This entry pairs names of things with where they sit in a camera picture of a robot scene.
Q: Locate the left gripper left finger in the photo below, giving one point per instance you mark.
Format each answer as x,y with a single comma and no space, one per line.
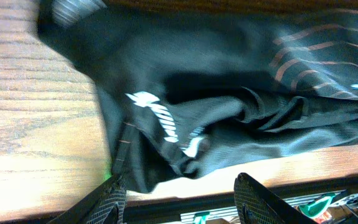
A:
104,205

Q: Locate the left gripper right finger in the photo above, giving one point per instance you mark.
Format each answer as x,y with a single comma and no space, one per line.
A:
258,205

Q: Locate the black printed cycling jersey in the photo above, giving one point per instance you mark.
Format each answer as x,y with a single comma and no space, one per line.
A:
184,94

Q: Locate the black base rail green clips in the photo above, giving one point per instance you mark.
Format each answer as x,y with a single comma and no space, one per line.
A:
311,199

